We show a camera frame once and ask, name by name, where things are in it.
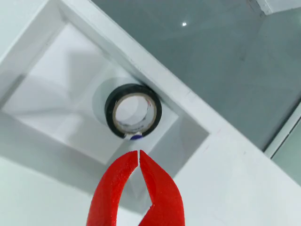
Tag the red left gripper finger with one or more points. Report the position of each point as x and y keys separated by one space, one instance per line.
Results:
x=105 y=200

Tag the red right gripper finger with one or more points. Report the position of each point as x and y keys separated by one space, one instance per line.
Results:
x=164 y=200

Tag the black tape roll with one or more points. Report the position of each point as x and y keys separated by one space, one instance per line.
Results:
x=110 y=122

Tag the white rectangular bin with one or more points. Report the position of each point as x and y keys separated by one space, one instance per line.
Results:
x=58 y=70

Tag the glass partition with grey frame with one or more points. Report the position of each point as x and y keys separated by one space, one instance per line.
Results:
x=284 y=131

